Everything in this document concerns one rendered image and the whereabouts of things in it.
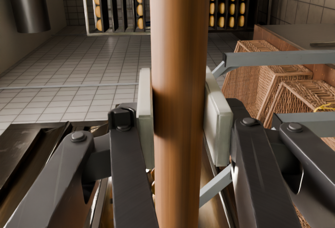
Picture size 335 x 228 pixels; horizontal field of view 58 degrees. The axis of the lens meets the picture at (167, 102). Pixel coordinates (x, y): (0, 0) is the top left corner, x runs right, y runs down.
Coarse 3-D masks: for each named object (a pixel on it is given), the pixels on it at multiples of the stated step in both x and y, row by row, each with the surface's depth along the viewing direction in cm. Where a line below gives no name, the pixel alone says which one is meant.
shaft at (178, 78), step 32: (160, 0) 14; (192, 0) 14; (160, 32) 15; (192, 32) 15; (160, 64) 15; (192, 64) 15; (160, 96) 16; (192, 96) 16; (160, 128) 17; (192, 128) 17; (160, 160) 18; (192, 160) 18; (160, 192) 19; (192, 192) 19; (160, 224) 20; (192, 224) 20
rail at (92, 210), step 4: (100, 180) 115; (100, 184) 113; (96, 192) 109; (96, 196) 107; (96, 200) 105; (92, 204) 103; (96, 204) 103; (92, 208) 102; (92, 212) 100; (88, 216) 99; (92, 216) 98; (88, 220) 97; (92, 220) 97; (88, 224) 95
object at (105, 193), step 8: (104, 184) 112; (104, 192) 108; (104, 200) 105; (112, 200) 116; (96, 208) 101; (104, 208) 103; (112, 208) 114; (96, 216) 98; (104, 216) 102; (112, 216) 112; (96, 224) 95; (104, 224) 100; (112, 224) 110
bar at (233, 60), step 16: (224, 64) 105; (240, 64) 105; (256, 64) 105; (272, 64) 105; (288, 64) 106; (320, 112) 63; (272, 128) 63; (320, 128) 61; (224, 176) 66; (208, 192) 67
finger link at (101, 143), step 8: (120, 104) 17; (128, 104) 17; (136, 104) 17; (136, 112) 16; (104, 136) 13; (96, 144) 13; (104, 144) 13; (96, 152) 12; (104, 152) 13; (88, 160) 12; (96, 160) 13; (104, 160) 13; (88, 168) 12; (96, 168) 13; (104, 168) 13; (88, 176) 13; (96, 176) 13; (104, 176) 13
